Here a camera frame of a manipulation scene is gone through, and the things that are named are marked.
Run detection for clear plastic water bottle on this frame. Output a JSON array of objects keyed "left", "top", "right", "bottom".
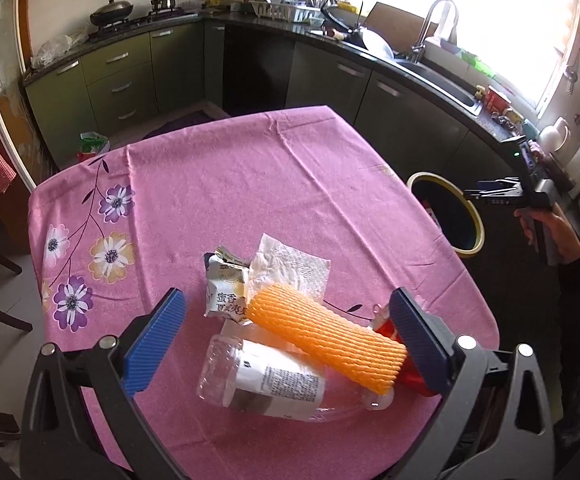
[{"left": 196, "top": 332, "right": 397, "bottom": 423}]

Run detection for orange foam fruit net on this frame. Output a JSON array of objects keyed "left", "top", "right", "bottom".
[{"left": 246, "top": 282, "right": 409, "bottom": 395}]

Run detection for white dish rack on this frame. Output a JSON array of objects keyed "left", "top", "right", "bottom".
[{"left": 249, "top": 0, "right": 321, "bottom": 24}]

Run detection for person's right hand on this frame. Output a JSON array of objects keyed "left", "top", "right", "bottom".
[{"left": 514, "top": 140, "right": 580, "bottom": 263}]

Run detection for wooden cutting board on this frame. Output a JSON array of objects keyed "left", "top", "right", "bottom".
[{"left": 367, "top": 2, "right": 429, "bottom": 54}]

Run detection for dark lower cabinets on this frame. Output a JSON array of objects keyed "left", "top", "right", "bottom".
[{"left": 222, "top": 22, "right": 565, "bottom": 221}]

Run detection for white paper napkin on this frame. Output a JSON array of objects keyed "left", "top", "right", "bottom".
[{"left": 247, "top": 233, "right": 332, "bottom": 311}]

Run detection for black wok with lid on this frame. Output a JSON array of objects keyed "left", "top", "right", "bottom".
[{"left": 89, "top": 0, "right": 135, "bottom": 27}]

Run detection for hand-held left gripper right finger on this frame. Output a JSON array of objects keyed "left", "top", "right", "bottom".
[{"left": 385, "top": 287, "right": 556, "bottom": 480}]

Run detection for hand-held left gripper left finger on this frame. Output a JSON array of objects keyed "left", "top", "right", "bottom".
[{"left": 20, "top": 287, "right": 191, "bottom": 480}]

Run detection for clear plastic bag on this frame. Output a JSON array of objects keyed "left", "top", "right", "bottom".
[{"left": 32, "top": 32, "right": 91, "bottom": 69}]

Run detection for green bag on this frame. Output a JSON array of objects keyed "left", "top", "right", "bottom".
[{"left": 78, "top": 131, "right": 111, "bottom": 164}]

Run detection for black bin with yellow rim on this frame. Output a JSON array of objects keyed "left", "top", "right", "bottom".
[{"left": 407, "top": 171, "right": 485, "bottom": 260}]

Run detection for white plate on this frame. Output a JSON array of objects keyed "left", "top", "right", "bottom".
[{"left": 360, "top": 27, "right": 397, "bottom": 59}]

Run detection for green lower cabinets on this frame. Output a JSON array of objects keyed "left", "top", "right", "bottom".
[{"left": 24, "top": 22, "right": 227, "bottom": 170}]

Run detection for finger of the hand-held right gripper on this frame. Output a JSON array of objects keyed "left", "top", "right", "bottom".
[{"left": 464, "top": 177, "right": 523, "bottom": 208}]

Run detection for black stone countertop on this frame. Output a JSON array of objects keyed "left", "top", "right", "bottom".
[{"left": 21, "top": 6, "right": 573, "bottom": 198}]

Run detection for steel sink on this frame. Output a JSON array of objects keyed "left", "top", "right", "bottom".
[{"left": 395, "top": 57, "right": 481, "bottom": 114}]

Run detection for pink floral tablecloth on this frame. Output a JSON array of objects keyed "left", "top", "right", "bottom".
[{"left": 27, "top": 105, "right": 500, "bottom": 480}]

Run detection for red soda can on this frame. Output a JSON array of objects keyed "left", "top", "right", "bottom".
[{"left": 370, "top": 304, "right": 443, "bottom": 399}]

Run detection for black frying pan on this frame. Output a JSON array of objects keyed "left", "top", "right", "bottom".
[{"left": 319, "top": 2, "right": 367, "bottom": 37}]

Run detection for frosted glass sliding door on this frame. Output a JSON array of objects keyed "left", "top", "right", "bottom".
[{"left": 0, "top": 0, "right": 62, "bottom": 188}]

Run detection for white jug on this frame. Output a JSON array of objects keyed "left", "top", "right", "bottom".
[{"left": 540, "top": 117, "right": 571, "bottom": 154}]

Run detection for white snack wrapper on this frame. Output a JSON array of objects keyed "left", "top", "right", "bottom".
[{"left": 203, "top": 245, "right": 252, "bottom": 323}]

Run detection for steel faucet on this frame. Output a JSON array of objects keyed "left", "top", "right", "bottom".
[{"left": 411, "top": 0, "right": 458, "bottom": 64}]

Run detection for gas stove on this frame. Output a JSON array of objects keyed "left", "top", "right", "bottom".
[{"left": 87, "top": 6, "right": 199, "bottom": 37}]

